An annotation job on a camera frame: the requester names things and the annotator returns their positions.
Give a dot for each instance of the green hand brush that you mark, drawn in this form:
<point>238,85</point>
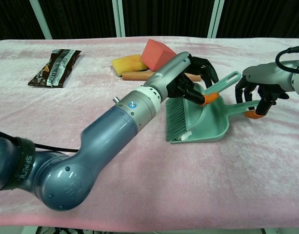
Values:
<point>174,119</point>

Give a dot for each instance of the red foam cube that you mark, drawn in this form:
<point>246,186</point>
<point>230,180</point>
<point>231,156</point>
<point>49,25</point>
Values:
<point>155,54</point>

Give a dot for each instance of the wooden rolling pin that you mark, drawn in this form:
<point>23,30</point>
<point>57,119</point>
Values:
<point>135,75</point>

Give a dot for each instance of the white paper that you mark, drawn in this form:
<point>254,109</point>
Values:
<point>185,136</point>

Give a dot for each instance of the white partition post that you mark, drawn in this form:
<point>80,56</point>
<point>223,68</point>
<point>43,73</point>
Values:
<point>40,19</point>
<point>118,18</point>
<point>215,18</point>

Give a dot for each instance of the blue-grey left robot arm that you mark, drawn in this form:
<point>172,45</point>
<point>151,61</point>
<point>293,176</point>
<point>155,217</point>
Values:
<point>103,139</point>

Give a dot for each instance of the black and silver left hand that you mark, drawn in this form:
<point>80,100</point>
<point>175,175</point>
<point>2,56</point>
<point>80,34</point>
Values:
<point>171,73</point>

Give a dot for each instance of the pink velvet tablecloth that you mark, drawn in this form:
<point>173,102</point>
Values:
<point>212,182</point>

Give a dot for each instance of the yellow sponge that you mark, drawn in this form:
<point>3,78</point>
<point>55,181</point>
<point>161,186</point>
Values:
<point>128,64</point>

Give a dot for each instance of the green plastic dustpan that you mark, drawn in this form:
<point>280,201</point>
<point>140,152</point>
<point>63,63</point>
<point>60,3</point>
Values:
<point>212,122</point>

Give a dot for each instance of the black and silver right hand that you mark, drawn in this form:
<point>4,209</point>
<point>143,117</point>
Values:
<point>268,75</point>

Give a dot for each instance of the brown snack wrapper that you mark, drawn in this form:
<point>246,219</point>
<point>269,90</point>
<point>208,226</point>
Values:
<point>55,69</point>

